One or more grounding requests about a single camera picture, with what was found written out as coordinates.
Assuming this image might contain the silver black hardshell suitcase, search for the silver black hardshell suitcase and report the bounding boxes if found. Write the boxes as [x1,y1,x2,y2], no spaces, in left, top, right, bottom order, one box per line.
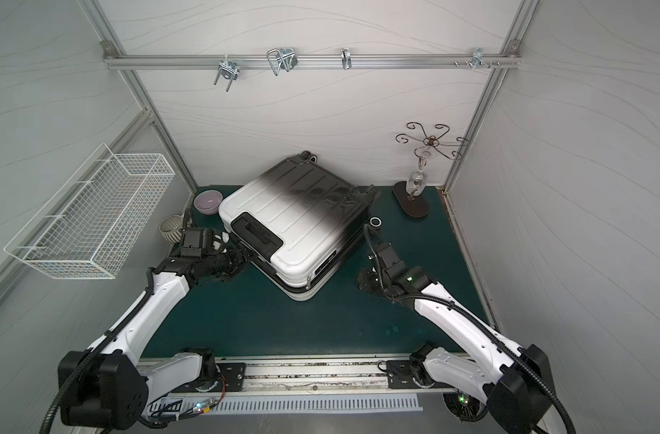
[218,151,380,302]

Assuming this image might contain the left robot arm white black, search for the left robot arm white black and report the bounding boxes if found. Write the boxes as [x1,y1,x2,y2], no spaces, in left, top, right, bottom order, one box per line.
[40,228,254,433]

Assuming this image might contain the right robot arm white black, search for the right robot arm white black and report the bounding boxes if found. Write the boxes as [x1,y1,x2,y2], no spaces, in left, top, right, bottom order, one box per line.
[356,217,576,433]

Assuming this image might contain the striped ceramic mug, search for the striped ceramic mug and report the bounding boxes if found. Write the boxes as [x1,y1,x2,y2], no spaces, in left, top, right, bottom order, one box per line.
[158,215,183,244]

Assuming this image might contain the purple ceramic bowl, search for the purple ceramic bowl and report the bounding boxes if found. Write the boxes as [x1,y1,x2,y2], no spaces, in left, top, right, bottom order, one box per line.
[194,190,223,215]

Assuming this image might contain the black metal hook stand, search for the black metal hook stand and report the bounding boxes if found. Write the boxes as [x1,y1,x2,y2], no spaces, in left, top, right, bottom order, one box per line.
[393,121,469,220]

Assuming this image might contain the clear wine glass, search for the clear wine glass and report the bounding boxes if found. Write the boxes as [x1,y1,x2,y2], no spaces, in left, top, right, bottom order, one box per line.
[406,146,432,197]

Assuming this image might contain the white vent grille strip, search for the white vent grille strip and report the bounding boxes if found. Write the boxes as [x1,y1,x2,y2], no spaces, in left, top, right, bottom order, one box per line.
[144,393,424,418]

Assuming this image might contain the metal U-bolt clamp left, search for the metal U-bolt clamp left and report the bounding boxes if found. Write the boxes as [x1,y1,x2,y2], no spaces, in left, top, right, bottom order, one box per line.
[213,59,240,92]

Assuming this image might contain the metal u-bolt clamp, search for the metal u-bolt clamp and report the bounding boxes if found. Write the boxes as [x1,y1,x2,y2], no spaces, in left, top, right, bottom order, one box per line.
[266,47,299,76]
[213,59,240,92]

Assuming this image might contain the metal U-bolt clamp middle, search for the metal U-bolt clamp middle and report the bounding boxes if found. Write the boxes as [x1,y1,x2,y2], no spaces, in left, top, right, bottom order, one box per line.
[266,47,299,76]

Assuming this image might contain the small metal hook clamp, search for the small metal hook clamp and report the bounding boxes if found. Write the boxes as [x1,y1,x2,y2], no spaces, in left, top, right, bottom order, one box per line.
[341,48,352,71]

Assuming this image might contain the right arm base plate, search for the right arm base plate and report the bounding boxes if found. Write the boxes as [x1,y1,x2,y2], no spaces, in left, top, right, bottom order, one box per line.
[379,360,435,389]

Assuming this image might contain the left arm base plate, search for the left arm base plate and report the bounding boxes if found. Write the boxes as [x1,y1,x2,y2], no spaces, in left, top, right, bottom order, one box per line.
[188,363,247,393]

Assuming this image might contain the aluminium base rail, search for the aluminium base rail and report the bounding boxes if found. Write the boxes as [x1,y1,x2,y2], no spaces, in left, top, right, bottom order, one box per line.
[216,354,473,397]

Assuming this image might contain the white wire basket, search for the white wire basket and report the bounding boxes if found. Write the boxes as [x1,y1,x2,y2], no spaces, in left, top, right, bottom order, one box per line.
[4,144,175,280]

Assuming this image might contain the left black base cable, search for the left black base cable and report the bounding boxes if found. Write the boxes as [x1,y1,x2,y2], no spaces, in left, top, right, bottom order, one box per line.
[139,373,228,430]

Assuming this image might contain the aluminium cross rail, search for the aluminium cross rail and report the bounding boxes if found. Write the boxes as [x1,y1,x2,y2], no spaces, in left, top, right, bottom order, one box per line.
[104,52,523,71]

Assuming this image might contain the metal bracket clamp right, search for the metal bracket clamp right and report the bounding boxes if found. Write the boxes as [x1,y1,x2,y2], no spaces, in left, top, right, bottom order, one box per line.
[453,48,501,70]

